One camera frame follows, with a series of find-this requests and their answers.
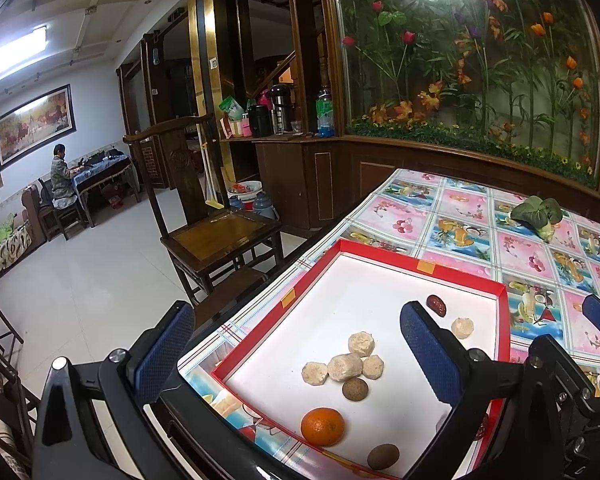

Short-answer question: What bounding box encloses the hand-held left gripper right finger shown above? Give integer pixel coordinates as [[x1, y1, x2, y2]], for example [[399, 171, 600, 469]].
[[399, 301, 568, 480]]

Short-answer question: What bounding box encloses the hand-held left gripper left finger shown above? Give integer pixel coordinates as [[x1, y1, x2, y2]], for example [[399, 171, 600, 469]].
[[30, 300, 201, 480]]

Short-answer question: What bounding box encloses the pale sugarcane chunk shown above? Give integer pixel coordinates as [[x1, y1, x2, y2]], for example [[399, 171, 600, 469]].
[[451, 316, 476, 341], [327, 353, 365, 383], [301, 361, 328, 387], [361, 355, 385, 380], [348, 332, 376, 359]]

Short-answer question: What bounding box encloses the brown kiwi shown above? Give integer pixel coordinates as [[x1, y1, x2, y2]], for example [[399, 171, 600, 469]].
[[366, 443, 401, 471], [341, 377, 370, 404]]

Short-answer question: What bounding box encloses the red box with white inside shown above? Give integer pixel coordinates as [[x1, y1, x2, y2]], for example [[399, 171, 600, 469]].
[[211, 239, 511, 480]]

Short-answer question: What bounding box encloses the orange mandarin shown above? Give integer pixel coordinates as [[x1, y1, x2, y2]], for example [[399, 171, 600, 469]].
[[300, 407, 346, 447]]

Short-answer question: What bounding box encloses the green bok choy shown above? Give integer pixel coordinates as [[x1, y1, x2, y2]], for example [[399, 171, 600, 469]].
[[510, 196, 563, 243]]

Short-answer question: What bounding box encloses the dark wooden chair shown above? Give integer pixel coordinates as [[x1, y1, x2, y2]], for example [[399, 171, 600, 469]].
[[122, 112, 283, 306]]

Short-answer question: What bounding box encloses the printed pink blue tablecloth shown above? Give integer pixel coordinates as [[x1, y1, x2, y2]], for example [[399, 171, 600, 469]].
[[180, 167, 600, 461]]

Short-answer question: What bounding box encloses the white bucket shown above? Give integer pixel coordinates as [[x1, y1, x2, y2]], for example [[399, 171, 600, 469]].
[[227, 180, 263, 211]]

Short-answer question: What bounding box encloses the yellow mop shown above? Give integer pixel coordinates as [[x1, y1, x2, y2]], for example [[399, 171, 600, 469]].
[[197, 120, 225, 209]]

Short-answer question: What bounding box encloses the table with blue cloth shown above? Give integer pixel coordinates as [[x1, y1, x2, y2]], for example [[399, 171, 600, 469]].
[[72, 152, 141, 228]]

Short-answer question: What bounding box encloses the patterned sofa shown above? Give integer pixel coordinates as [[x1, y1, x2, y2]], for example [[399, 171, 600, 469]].
[[0, 210, 36, 276]]

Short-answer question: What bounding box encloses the black kettle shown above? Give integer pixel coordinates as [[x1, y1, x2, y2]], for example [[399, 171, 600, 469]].
[[247, 104, 273, 138]]

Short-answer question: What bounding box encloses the green packet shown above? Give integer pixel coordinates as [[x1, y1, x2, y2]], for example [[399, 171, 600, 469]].
[[219, 96, 245, 121]]

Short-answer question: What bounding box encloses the green label plastic bottle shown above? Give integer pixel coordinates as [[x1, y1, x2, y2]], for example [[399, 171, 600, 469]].
[[315, 87, 336, 138]]

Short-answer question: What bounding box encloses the steel thermos flask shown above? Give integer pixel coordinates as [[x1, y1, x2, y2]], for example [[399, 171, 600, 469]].
[[271, 85, 292, 136]]

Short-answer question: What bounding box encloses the glass artificial flower display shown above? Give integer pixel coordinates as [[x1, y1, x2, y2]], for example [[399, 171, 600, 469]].
[[325, 0, 600, 196]]

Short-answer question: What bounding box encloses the gold wooden pillar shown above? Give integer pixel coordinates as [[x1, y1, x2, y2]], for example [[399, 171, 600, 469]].
[[187, 0, 253, 141]]

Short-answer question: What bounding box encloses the ceiling lamp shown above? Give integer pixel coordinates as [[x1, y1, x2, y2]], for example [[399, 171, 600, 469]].
[[0, 25, 48, 78]]

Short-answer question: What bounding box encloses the framed wall painting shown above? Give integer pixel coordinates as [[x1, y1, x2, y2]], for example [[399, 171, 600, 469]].
[[0, 84, 77, 171]]

